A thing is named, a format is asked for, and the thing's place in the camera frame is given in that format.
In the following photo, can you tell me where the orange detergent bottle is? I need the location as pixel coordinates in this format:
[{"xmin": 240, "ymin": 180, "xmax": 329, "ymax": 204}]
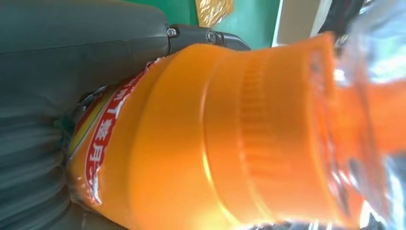
[{"xmin": 67, "ymin": 32, "xmax": 406, "ymax": 230}]

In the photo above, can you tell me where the white desk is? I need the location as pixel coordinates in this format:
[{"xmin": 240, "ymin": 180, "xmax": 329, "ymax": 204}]
[{"xmin": 272, "ymin": 0, "xmax": 330, "ymax": 47}]

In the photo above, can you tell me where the yellow taped plastic sheet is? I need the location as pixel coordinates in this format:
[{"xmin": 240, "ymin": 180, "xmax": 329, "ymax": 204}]
[{"xmin": 195, "ymin": 0, "xmax": 236, "ymax": 29}]

